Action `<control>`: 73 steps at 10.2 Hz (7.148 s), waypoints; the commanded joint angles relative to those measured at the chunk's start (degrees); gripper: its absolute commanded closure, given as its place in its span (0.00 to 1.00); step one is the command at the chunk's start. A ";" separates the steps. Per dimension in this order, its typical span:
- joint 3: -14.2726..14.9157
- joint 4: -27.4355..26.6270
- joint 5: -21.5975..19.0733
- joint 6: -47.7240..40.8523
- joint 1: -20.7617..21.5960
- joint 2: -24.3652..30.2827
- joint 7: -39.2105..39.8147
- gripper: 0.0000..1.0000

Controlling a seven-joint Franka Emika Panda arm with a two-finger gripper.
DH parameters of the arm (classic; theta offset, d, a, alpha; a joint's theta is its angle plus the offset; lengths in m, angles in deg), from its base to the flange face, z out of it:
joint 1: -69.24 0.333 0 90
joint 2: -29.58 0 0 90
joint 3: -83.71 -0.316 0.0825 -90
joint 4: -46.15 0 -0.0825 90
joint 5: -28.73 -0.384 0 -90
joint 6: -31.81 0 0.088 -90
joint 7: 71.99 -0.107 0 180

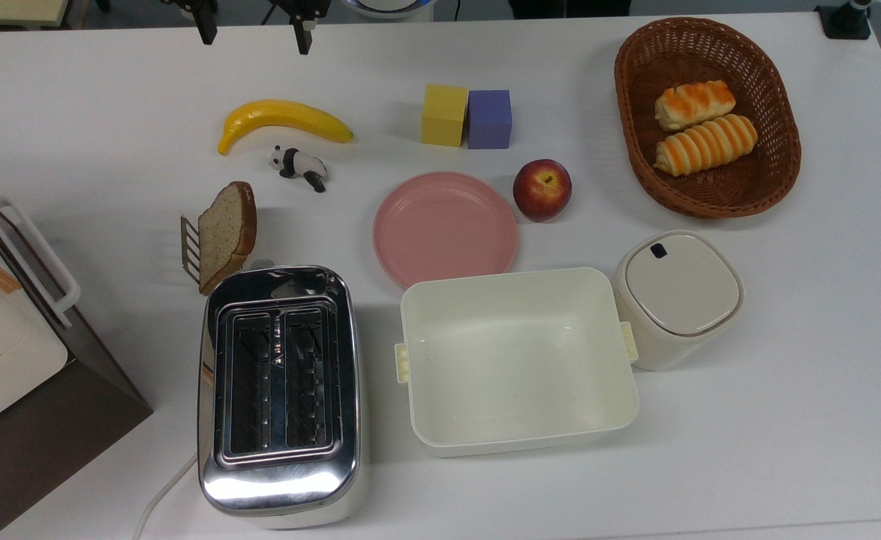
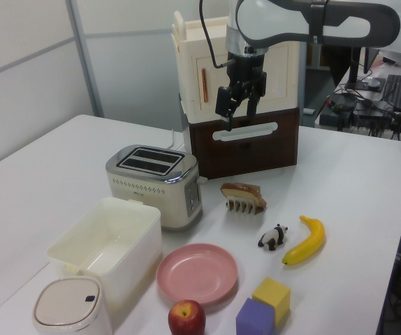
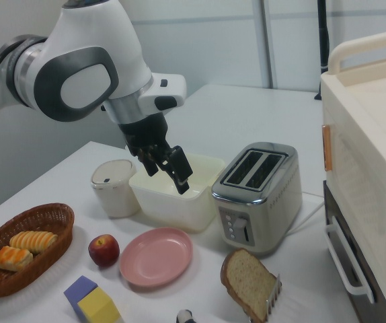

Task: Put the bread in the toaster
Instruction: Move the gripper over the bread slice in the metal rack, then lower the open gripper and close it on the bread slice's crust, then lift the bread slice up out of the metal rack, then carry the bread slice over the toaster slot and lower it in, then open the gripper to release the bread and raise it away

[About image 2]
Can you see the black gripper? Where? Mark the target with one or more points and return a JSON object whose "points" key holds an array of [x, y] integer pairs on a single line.
{"points": [[246, 70]]}

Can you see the bread slice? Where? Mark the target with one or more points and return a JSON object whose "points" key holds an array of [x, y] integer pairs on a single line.
{"points": [[244, 192]]}

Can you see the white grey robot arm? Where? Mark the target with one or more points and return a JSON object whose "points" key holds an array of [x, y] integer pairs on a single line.
{"points": [[274, 21]]}

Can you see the cream two-slot toaster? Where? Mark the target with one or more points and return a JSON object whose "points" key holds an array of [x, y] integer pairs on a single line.
{"points": [[151, 190]]}

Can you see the brown drawer box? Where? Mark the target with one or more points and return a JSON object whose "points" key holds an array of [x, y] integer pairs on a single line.
{"points": [[253, 150]]}

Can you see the cream toy cabinet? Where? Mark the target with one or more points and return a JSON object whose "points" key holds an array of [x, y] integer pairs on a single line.
{"points": [[193, 76]]}

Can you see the grey control box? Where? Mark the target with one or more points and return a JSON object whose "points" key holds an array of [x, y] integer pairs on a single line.
{"points": [[338, 111]]}

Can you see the metal toast rack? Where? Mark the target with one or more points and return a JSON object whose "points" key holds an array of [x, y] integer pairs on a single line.
{"points": [[240, 206]]}

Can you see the black monitor stand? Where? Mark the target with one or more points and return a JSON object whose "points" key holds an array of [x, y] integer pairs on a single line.
{"points": [[361, 75]]}

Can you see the toy panda figure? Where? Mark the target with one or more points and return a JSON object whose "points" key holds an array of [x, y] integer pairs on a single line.
{"points": [[274, 238]]}

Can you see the yellow banana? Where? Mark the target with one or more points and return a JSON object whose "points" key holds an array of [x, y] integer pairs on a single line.
{"points": [[308, 242]]}

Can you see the black keyboard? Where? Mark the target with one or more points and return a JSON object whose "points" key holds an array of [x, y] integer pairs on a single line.
{"points": [[399, 91]]}

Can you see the pink plate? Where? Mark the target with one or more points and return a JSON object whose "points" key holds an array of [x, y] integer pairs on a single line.
{"points": [[197, 272]]}

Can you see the white open storage box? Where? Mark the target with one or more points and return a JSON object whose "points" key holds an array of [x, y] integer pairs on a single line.
{"points": [[106, 244]]}

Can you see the yellow foam cube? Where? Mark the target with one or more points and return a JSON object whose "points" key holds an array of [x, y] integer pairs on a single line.
{"points": [[272, 298]]}

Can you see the purple foam cube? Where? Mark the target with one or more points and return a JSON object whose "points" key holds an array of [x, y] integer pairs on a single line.
{"points": [[254, 319]]}

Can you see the red apple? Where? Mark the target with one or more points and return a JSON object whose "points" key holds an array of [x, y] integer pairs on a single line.
{"points": [[186, 318]]}

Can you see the small white trash can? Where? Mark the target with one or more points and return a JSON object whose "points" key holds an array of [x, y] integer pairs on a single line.
{"points": [[69, 307]]}

